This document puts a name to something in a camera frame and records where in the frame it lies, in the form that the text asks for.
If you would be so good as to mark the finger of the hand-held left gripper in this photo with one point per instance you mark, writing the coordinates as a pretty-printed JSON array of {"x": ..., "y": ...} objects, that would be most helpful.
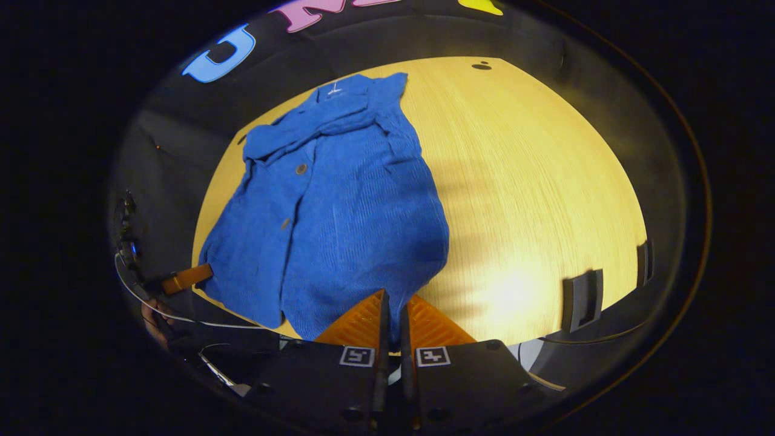
[{"x": 187, "y": 277}]

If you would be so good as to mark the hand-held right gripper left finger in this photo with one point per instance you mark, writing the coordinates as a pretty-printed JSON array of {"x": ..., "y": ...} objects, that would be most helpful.
[{"x": 383, "y": 339}]

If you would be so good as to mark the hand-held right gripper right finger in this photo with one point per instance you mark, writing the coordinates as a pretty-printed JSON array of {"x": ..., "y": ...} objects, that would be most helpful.
[{"x": 405, "y": 345}]

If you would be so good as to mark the blue button shirt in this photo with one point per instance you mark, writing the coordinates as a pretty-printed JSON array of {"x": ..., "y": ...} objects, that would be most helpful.
[{"x": 339, "y": 212}]

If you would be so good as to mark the black backdrop cloth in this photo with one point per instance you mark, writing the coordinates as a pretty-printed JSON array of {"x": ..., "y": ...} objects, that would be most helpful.
[{"x": 363, "y": 36}]

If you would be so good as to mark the black bracket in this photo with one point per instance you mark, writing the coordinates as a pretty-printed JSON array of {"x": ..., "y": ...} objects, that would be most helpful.
[
  {"x": 581, "y": 300},
  {"x": 645, "y": 263}
]

